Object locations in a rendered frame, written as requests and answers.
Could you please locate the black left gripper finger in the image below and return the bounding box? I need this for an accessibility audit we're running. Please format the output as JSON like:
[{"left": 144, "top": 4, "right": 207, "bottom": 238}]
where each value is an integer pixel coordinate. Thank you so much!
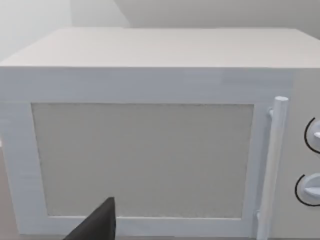
[{"left": 62, "top": 196, "right": 117, "bottom": 240}]

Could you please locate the pale microwave door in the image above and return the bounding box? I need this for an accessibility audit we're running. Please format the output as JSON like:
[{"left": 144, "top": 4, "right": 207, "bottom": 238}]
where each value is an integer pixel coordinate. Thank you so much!
[{"left": 0, "top": 66, "right": 294, "bottom": 238}]

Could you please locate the pale microwave oven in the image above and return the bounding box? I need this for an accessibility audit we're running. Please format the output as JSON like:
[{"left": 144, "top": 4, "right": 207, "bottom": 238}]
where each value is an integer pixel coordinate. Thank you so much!
[{"left": 0, "top": 27, "right": 320, "bottom": 240}]

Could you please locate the pale microwave knob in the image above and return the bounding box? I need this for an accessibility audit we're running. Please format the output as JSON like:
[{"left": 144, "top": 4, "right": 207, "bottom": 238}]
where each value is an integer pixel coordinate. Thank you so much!
[
  {"left": 304, "top": 117, "right": 320, "bottom": 153},
  {"left": 294, "top": 173, "right": 320, "bottom": 207}
]

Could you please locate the pale microwave door handle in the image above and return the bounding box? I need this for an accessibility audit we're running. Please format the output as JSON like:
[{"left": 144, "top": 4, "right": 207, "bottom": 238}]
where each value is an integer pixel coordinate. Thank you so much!
[{"left": 254, "top": 95, "right": 289, "bottom": 240}]

